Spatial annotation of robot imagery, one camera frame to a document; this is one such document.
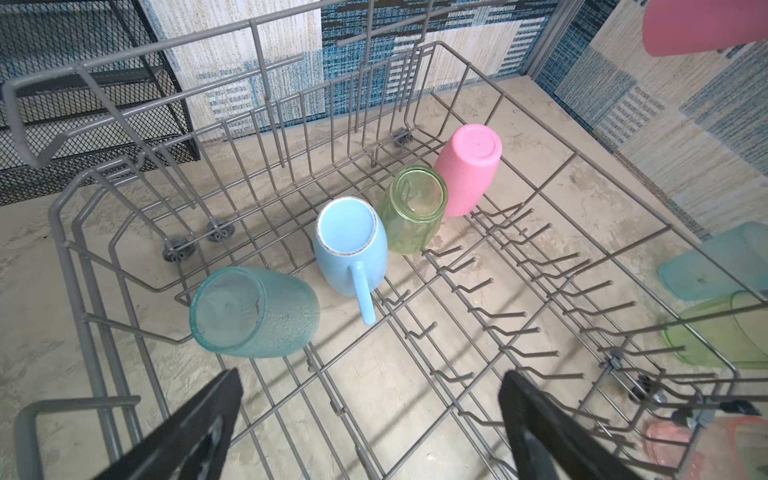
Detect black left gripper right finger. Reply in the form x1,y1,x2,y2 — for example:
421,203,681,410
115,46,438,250
498,370,639,479

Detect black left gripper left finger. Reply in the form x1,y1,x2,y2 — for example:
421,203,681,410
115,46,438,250
97,368,243,479

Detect teal translucent cup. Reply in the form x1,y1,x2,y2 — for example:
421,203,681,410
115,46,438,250
189,267,320,358

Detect light blue mug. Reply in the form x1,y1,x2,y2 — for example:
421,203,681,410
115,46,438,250
313,196,388,326

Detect green translucent cup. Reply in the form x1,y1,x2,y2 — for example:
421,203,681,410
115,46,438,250
377,166,448,255

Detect pink plastic cup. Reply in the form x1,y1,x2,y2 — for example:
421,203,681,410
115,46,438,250
434,124,503,217

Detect magenta pink cup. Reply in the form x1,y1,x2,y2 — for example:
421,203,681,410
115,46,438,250
642,0,767,57

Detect green cup by right arm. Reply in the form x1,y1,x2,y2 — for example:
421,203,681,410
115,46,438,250
660,292,767,370

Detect pink translucent cup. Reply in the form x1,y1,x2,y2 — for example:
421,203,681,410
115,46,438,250
645,416,767,479

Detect black mesh shelf unit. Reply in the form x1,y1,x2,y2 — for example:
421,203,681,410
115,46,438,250
1,1,181,205

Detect grey wire dish rack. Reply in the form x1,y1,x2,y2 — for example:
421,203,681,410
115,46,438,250
1,1,767,479

